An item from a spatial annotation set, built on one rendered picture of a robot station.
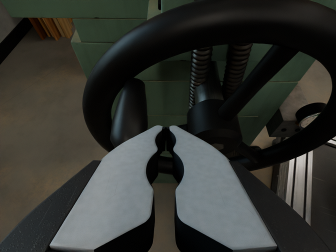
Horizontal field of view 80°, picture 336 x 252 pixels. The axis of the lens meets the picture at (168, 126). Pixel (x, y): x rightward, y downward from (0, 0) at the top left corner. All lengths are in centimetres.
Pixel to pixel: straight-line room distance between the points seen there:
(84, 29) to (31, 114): 116
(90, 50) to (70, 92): 111
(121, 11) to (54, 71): 138
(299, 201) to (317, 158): 24
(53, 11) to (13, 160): 107
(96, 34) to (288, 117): 45
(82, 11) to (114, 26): 5
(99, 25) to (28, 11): 10
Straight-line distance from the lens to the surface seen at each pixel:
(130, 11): 35
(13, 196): 128
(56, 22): 194
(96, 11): 36
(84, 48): 40
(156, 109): 50
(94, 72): 17
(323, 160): 110
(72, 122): 134
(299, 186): 97
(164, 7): 23
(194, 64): 25
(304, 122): 52
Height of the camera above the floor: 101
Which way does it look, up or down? 58 degrees down
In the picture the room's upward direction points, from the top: 1 degrees clockwise
